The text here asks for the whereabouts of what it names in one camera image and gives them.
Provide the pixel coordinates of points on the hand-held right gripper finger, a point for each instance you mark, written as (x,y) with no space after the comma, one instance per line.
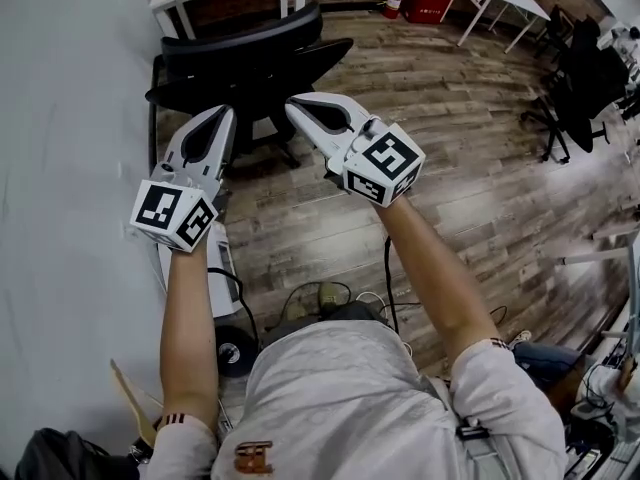
(340,102)
(315,135)

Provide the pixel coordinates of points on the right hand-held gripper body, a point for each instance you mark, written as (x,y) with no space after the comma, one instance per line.
(385,163)

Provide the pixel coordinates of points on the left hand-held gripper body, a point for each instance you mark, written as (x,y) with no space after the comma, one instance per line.
(170,213)

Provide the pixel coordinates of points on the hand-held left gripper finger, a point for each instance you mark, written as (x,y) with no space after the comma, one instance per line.
(225,153)
(177,143)

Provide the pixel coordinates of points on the black mesh office chair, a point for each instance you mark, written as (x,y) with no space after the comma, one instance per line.
(240,68)

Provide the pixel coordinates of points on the person's left forearm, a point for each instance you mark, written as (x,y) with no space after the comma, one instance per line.
(187,328)

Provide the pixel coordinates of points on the person's right forearm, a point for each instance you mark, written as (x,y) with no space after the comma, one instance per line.
(440,278)

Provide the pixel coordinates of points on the black swivel chair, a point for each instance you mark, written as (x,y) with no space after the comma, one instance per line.
(557,25)
(590,93)

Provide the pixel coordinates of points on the white boxy appliance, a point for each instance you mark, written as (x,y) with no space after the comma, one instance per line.
(222,278)

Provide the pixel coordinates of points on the person's right shoe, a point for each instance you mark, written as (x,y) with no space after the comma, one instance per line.
(327,295)

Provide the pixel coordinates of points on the person's dark trousers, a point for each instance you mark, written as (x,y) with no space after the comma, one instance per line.
(355,313)

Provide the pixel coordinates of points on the black round device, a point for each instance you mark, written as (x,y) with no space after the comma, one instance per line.
(237,350)

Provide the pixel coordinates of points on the white metal rack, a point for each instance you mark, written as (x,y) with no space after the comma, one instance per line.
(595,258)

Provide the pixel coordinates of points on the person's white shirt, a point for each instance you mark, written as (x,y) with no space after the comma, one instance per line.
(340,393)

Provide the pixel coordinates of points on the black backpack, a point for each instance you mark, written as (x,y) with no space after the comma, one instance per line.
(60,458)

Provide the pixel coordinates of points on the wooden frame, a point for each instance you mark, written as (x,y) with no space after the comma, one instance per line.
(135,403)

